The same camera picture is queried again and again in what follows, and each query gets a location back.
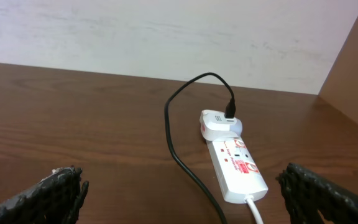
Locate white power strip cord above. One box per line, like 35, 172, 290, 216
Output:
245, 194, 265, 224

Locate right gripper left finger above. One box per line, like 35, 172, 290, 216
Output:
0, 166, 89, 224

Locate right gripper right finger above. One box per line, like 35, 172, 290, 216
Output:
276, 163, 358, 224

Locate black USB charging cable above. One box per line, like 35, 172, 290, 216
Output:
163, 72, 237, 224

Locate white power strip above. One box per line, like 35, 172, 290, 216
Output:
207, 138, 269, 204

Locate white USB charger adapter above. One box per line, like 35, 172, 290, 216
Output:
200, 110, 242, 141

